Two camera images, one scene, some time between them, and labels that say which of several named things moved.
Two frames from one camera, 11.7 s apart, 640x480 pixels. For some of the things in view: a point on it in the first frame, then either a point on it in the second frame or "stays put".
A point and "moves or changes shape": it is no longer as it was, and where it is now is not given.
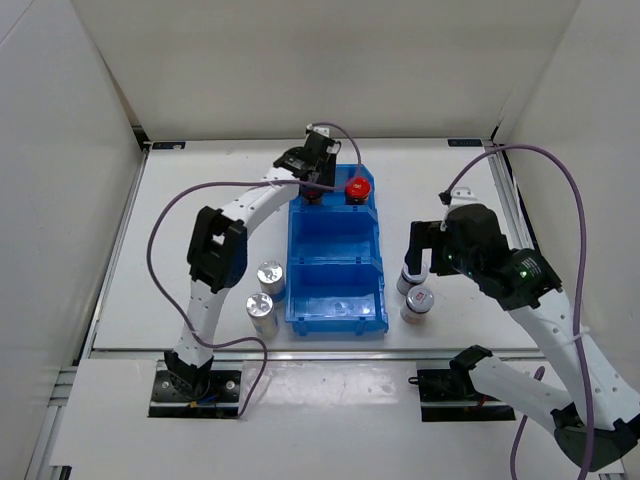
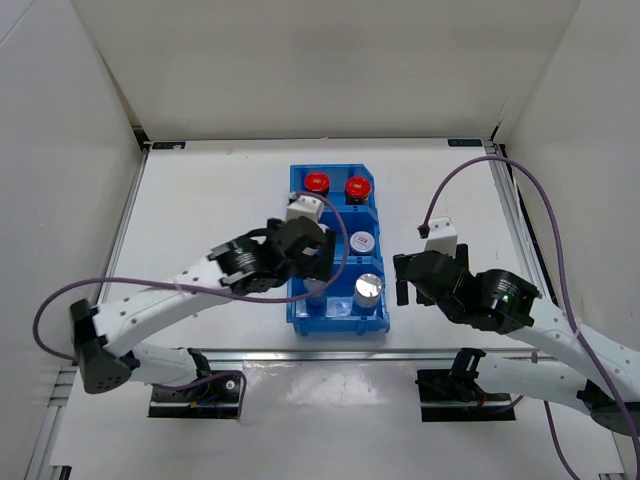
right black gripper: [427, 236] → [401, 282]
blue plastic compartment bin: [335, 279] stays put
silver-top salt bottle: [271, 278] moves or changes shape
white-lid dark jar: [419, 300] → [361, 243]
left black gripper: [328, 174] → [317, 265]
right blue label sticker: [465, 143] stays put
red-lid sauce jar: [357, 190] stays put
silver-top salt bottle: [260, 308] → [367, 290]
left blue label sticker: [167, 145] stays put
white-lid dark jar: [407, 281] moves or changes shape
